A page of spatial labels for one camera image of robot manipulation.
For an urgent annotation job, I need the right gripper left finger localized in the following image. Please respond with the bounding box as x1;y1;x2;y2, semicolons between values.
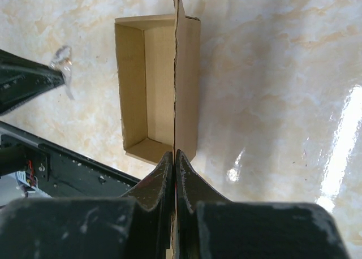
1;152;173;258

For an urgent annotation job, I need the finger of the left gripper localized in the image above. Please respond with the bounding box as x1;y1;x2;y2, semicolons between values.
1;50;65;115

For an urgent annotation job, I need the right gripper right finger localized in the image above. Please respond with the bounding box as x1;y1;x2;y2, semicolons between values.
175;151;348;258

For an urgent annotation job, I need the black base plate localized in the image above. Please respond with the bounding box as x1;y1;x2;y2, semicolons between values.
1;122;139;197

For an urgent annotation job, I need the small grey scrap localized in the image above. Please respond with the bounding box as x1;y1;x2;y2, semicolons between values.
49;45;74;100

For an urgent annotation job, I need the brown cardboard box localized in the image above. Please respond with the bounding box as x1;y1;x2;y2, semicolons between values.
114;0;202;166

